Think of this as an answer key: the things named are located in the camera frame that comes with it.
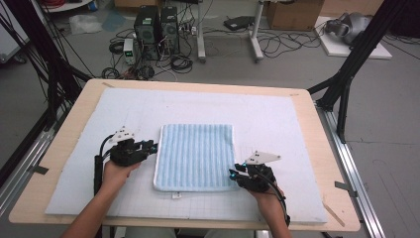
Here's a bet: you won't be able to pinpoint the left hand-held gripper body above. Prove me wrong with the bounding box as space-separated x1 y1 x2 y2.
108 126 150 168

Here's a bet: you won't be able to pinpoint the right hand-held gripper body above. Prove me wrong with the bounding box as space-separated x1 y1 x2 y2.
236 151 282 193

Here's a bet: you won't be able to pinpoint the blue striped towel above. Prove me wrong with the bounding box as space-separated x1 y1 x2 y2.
152 123 240 200

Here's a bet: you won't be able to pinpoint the person's right hand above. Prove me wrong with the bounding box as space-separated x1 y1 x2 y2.
250 184 288 218

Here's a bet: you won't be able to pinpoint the person's left hand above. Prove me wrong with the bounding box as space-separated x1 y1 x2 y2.
101 161 142 196

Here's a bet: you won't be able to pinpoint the white foam mat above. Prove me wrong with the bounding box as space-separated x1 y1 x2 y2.
45 87 329 224

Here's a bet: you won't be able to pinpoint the wooden table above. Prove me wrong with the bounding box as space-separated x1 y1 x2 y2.
8 78 362 232

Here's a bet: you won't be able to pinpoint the thin wooden strip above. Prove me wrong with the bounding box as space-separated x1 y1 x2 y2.
322 201 347 228

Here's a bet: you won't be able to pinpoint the white power supply box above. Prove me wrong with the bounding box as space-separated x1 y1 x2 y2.
122 38 137 65

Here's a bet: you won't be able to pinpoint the wide black computer tower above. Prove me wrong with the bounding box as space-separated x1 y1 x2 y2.
133 4 161 61

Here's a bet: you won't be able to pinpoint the narrow black computer tower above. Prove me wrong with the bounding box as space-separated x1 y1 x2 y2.
159 5 181 56

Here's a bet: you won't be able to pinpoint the white desk leg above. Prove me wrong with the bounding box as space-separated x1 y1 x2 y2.
195 0 207 63
249 0 265 62

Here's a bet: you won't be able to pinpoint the clear plastic bag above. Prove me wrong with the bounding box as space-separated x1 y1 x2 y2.
67 14 104 36

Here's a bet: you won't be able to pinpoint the black flat device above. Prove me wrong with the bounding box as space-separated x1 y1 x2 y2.
223 15 256 32

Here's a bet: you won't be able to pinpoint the white floor board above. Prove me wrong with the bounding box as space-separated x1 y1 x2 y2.
313 15 393 60

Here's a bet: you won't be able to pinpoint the brown cardboard box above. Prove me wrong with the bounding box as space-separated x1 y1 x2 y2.
265 0 325 32

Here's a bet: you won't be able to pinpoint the white cabinet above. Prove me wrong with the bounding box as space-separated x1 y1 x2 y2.
0 0 32 64

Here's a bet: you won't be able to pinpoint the grey headset device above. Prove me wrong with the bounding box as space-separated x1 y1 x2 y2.
324 12 372 46

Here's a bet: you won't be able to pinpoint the grey metal bracket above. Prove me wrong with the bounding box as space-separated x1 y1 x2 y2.
334 180 359 198

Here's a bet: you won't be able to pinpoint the coiled black cable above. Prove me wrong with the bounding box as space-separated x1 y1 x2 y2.
169 54 194 74

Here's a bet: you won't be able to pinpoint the aluminium rail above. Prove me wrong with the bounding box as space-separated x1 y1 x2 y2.
0 108 68 216
315 101 387 238

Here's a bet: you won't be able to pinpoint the loose floor cables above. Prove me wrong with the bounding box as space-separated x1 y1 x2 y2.
257 27 320 60

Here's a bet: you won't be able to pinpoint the black metal frame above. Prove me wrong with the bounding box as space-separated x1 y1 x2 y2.
0 0 94 131
306 0 411 145

